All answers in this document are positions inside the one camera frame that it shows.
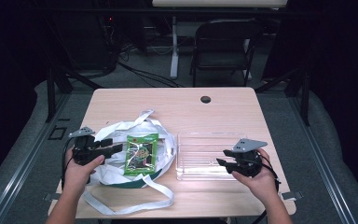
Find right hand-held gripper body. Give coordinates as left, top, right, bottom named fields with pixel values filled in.
left=225, top=138, right=269, bottom=178

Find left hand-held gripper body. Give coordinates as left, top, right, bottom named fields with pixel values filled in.
left=68, top=126, right=107, bottom=166

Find clear plastic tray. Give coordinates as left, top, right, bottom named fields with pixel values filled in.
left=174, top=132, right=250, bottom=182

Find green snack packet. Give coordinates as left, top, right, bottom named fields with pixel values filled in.
left=123, top=133, right=159, bottom=177

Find white tote bag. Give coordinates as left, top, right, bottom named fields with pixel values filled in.
left=81, top=108, right=179, bottom=217

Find person's left hand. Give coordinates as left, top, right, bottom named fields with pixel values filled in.
left=62, top=147, right=106, bottom=196

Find person's right hand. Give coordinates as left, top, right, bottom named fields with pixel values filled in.
left=231, top=147, right=282, bottom=203

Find black metal stand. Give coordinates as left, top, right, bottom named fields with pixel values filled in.
left=44, top=66, right=104, bottom=123
left=255, top=66, right=311, bottom=127

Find black folding chair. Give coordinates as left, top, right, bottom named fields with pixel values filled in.
left=189, top=18, right=258, bottom=89

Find white desk leg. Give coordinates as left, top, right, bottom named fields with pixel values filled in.
left=169, top=15, right=181, bottom=80

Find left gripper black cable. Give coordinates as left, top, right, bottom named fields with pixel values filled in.
left=61, top=137, right=76, bottom=191

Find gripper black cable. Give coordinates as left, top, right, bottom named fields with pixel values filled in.
left=61, top=137, right=76, bottom=191
left=251, top=153, right=282, bottom=224

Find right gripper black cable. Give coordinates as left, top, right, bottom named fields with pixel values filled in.
left=251, top=153, right=282, bottom=224

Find metal table bracket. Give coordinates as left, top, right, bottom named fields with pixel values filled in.
left=42, top=192, right=60, bottom=202
left=281, top=190, right=304, bottom=202

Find metal floor rail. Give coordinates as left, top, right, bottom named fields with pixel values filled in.
left=0, top=92, right=73, bottom=224
left=286, top=92, right=356, bottom=224

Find black floor cables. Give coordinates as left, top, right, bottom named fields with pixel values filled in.
left=117, top=43, right=185, bottom=89

